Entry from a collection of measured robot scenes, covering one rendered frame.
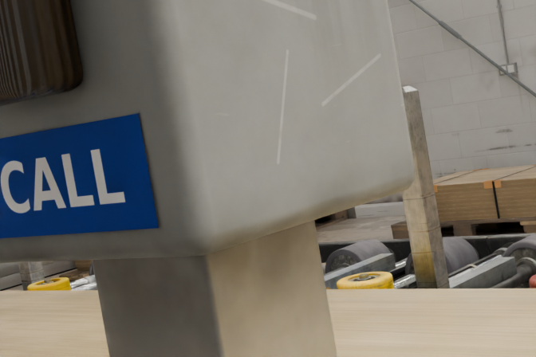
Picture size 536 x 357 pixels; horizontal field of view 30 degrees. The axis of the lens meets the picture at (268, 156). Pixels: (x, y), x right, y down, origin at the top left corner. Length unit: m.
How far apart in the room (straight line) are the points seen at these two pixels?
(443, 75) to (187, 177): 8.33
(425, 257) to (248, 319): 1.29
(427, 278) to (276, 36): 1.32
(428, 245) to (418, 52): 7.15
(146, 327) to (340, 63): 0.07
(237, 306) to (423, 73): 8.40
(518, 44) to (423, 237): 6.71
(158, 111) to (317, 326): 0.07
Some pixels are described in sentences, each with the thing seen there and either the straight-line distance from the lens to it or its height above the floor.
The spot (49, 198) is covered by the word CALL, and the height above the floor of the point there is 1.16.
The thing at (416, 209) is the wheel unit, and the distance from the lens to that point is 1.48.
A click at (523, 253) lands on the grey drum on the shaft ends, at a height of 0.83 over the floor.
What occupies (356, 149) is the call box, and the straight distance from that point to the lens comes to 0.20.
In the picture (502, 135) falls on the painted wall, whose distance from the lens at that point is 8.29.
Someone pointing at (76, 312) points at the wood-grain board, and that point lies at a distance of 1.62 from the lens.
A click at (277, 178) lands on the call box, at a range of 0.18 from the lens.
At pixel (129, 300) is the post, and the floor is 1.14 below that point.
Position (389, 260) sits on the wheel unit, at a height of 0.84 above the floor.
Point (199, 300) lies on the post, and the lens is 0.20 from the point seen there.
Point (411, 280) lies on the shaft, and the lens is 1.87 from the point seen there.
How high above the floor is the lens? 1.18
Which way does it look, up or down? 3 degrees down
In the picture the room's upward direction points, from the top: 10 degrees counter-clockwise
